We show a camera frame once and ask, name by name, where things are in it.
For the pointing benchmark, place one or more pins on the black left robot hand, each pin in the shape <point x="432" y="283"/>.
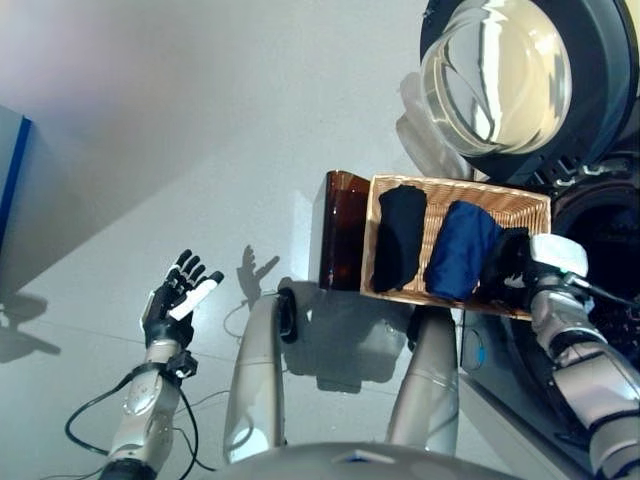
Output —
<point x="167" y="322"/>

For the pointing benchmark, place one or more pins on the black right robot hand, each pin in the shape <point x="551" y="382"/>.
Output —
<point x="557" y="255"/>

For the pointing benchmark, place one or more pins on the black cloth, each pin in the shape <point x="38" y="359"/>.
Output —
<point x="397" y="240"/>
<point x="507" y="250"/>

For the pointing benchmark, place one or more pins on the blue cloth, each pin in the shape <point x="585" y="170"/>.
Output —
<point x="460" y="250"/>

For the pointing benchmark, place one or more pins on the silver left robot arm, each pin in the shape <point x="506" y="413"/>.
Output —
<point x="142" y="400"/>

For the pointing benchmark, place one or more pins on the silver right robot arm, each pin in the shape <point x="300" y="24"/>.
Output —
<point x="590" y="370"/>

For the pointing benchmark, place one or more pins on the grey washing machine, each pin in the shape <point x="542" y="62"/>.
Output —
<point x="600" y="210"/>

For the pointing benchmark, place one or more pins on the round glass washing machine door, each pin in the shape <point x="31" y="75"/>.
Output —
<point x="495" y="85"/>

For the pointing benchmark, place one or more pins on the left robot leg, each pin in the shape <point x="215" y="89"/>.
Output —
<point x="257" y="370"/>

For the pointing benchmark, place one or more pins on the robot leg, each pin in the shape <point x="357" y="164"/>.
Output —
<point x="257" y="370"/>
<point x="432" y="380"/>

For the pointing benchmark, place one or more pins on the rectangular wicker basket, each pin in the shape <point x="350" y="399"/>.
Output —
<point x="450" y="195"/>

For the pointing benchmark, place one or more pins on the small blue sticker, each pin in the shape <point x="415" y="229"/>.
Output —
<point x="481" y="354"/>

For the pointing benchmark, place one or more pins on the right robot leg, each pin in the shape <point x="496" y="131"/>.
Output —
<point x="432" y="380"/>

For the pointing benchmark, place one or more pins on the grey cabinet panel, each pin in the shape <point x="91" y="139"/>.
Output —
<point x="10" y="200"/>

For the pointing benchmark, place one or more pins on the grey robot torso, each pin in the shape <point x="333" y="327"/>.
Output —
<point x="350" y="467"/>

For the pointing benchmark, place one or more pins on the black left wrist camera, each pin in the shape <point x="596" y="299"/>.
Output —
<point x="182" y="364"/>

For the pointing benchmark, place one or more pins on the white appliance enclosure panel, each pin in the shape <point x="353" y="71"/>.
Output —
<point x="500" y="435"/>

